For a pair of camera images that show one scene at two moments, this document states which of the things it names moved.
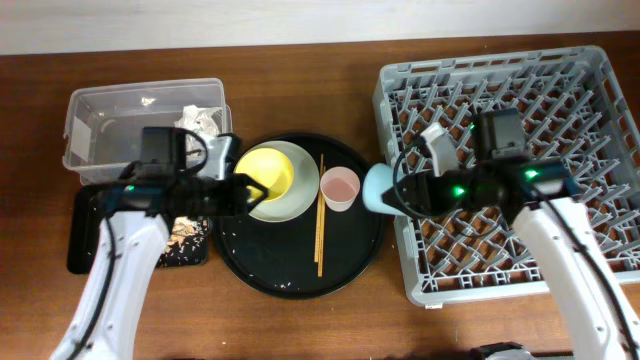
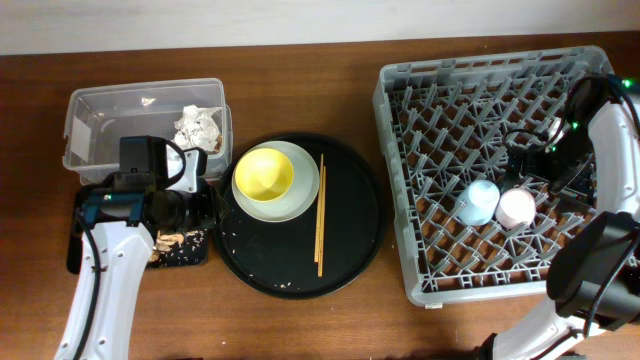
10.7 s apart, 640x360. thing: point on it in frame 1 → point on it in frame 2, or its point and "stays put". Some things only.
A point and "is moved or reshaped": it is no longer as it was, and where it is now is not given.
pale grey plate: (305, 183) stays put
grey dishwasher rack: (577, 112) stays put
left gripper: (238, 196) → (210, 216)
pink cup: (339, 186) is moved or reshaped
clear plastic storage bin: (103, 126) stays put
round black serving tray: (327, 251) stays put
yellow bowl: (268, 167) stays put
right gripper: (420, 189) → (578, 186)
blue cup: (377, 179) is moved or reshaped
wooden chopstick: (318, 210) stays put
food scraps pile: (187, 242) stays put
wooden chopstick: (321, 235) stays put
